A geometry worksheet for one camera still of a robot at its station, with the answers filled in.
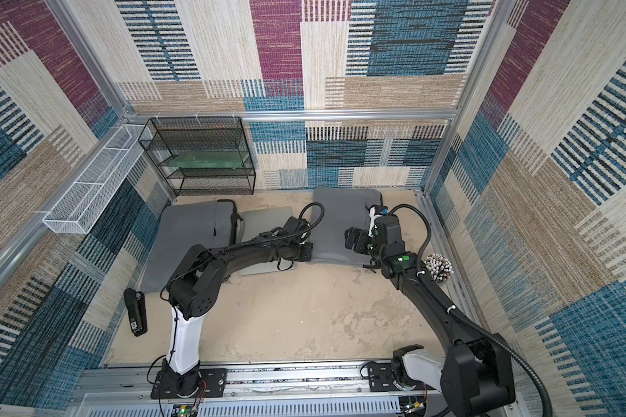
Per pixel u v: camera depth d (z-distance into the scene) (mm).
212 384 730
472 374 393
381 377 738
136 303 859
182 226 1082
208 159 937
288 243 758
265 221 1114
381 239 642
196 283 532
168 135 1015
